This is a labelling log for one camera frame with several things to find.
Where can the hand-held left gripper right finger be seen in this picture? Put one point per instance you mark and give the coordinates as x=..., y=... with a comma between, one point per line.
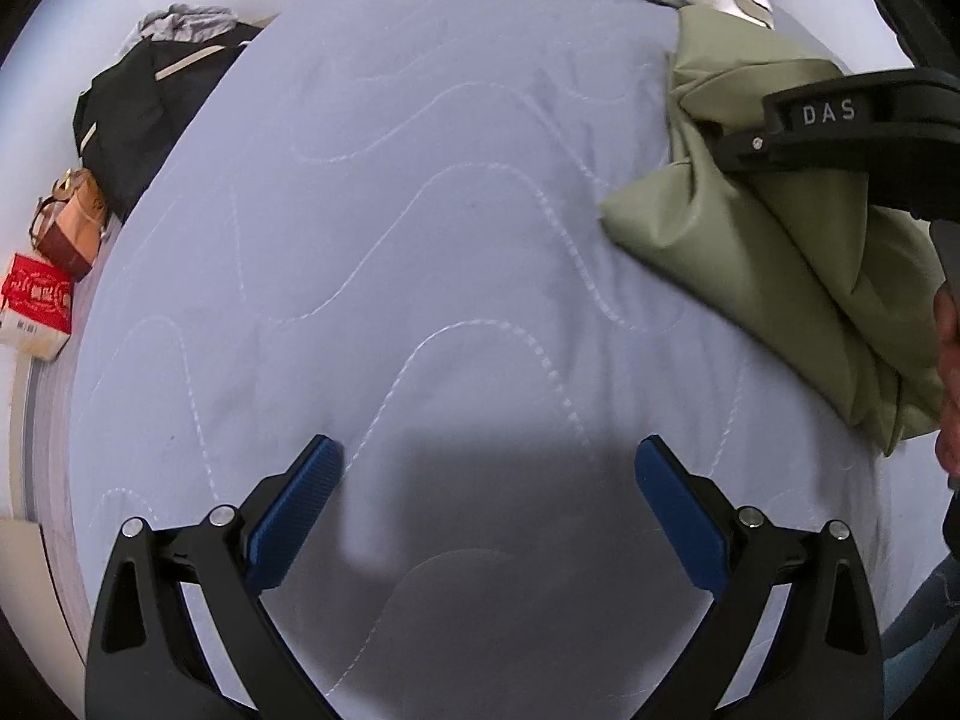
x=679, y=517

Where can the olive green jacket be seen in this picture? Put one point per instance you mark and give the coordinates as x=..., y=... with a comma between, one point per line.
x=750, y=240

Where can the person's right hand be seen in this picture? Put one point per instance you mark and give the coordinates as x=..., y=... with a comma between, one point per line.
x=951, y=390

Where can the black jacket with pale stripes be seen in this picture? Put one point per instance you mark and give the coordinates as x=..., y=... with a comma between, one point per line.
x=135, y=112

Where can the brown leather bag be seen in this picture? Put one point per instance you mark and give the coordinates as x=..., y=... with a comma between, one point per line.
x=75, y=225

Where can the red and white box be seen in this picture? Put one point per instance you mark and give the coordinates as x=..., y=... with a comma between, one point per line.
x=34, y=292

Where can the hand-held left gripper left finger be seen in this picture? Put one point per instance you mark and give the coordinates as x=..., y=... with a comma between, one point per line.
x=296, y=517

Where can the grey quilted bed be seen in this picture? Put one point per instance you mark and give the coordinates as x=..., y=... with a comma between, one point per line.
x=375, y=202

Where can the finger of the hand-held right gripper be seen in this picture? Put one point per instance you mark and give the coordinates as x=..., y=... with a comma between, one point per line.
x=825, y=114

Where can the grey crumpled cloth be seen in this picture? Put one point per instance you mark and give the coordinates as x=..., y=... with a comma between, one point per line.
x=187, y=22

